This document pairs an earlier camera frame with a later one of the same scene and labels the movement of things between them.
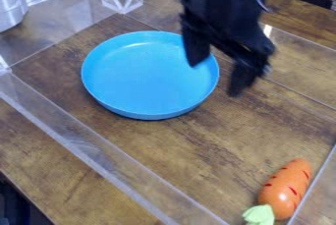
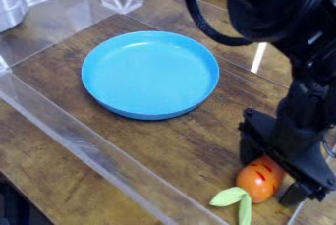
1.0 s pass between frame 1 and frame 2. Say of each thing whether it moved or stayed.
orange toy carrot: moved
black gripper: moved
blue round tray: stayed
